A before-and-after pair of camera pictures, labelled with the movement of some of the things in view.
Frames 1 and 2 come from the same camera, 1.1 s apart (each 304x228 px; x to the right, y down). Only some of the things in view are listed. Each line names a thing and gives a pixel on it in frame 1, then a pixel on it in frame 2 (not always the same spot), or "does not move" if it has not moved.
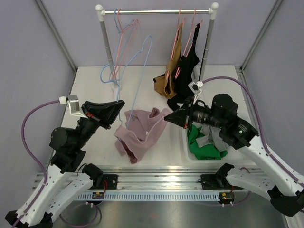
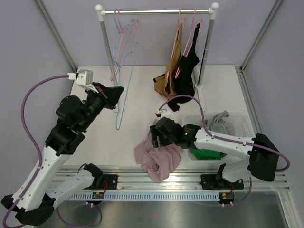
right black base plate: (214, 181) does not move
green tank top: (207, 152) does not move
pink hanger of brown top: (178, 26) does not move
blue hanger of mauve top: (118, 80) to (118, 118)
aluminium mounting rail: (150, 179) does not move
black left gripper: (106, 112) to (113, 94)
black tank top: (184, 72) does not move
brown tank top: (166, 83) does not move
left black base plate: (106, 182) does not move
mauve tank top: (142, 130) to (159, 162)
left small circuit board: (97, 195) does not move
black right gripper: (184, 116) to (155, 132)
